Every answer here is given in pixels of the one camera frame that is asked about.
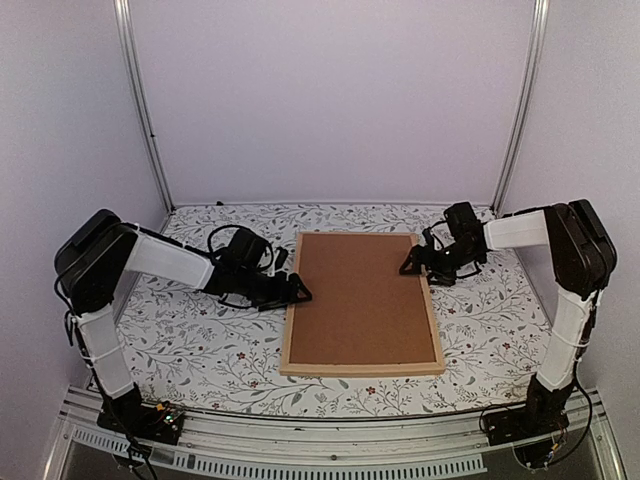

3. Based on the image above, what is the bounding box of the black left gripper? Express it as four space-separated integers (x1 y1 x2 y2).
236 268 313 313

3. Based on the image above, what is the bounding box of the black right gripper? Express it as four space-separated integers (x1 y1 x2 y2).
398 241 481 287

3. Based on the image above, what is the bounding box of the brown backing board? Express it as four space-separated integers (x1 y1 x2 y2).
287 234 437 365

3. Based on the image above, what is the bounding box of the light wooden picture frame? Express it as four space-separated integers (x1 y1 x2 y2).
278 231 446 377

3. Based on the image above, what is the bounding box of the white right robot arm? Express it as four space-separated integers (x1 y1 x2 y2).
399 199 617 394

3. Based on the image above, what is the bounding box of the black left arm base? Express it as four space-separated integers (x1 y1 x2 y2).
97 386 184 445

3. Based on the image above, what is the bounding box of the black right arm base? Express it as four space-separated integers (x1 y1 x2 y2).
479 375 575 446

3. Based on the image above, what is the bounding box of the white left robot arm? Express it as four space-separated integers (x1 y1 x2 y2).
54 209 313 434

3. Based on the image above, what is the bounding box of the floral patterned table cover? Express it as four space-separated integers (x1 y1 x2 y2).
97 202 576 419

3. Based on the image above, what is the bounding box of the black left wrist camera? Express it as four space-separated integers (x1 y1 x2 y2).
207 224 276 273

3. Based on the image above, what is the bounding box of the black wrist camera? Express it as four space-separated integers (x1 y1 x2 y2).
422 201 483 243
207 224 276 273

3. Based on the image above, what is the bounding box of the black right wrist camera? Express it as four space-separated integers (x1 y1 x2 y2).
422 201 483 243

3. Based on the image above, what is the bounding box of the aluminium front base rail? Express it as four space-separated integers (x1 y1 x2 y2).
44 387 627 479

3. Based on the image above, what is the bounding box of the right aluminium corner post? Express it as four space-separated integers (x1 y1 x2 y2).
491 0 550 216

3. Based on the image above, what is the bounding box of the aluminium corner post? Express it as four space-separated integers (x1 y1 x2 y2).
113 0 175 214
491 0 550 216

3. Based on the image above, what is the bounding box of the left aluminium corner post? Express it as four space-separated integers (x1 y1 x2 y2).
113 0 175 214

